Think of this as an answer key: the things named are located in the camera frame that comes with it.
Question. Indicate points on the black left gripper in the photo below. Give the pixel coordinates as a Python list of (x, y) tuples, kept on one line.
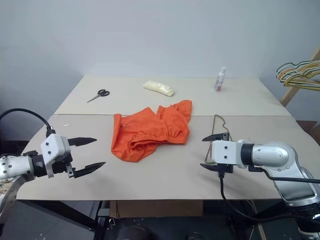
[(61, 167)]

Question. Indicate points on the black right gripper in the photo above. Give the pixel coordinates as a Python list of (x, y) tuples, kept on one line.
[(225, 168)]

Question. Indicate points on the orange shorts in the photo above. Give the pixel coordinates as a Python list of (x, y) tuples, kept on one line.
[(150, 130)]

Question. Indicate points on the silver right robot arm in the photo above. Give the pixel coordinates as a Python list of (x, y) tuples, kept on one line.
[(272, 152)]

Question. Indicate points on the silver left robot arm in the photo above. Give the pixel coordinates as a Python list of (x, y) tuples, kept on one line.
[(15, 166)]

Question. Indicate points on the small white scrap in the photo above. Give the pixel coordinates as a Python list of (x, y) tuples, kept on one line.
[(66, 125)]

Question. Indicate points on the white bottle with red label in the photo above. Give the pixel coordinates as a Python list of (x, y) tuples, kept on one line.
[(219, 80)]

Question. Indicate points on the floral patterned cloth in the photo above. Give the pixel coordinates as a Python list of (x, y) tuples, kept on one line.
[(6, 186)]

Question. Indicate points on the cream filled plastic bag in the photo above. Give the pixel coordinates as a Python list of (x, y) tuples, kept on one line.
[(158, 87)]

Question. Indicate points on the large dark rounded shape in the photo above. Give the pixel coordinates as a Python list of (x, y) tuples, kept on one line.
[(136, 231)]

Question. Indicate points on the dark brown furniture piece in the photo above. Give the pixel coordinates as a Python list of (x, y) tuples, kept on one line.
[(308, 131)]

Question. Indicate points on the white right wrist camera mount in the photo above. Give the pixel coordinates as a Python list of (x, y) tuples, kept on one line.
[(225, 151)]

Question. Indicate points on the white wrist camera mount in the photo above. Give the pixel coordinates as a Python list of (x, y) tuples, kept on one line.
[(53, 145), (225, 151)]

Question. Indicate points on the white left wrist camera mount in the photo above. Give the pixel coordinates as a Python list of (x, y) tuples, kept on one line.
[(53, 145)]

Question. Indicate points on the black metal table frame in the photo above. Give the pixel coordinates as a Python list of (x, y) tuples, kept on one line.
[(62, 212)]

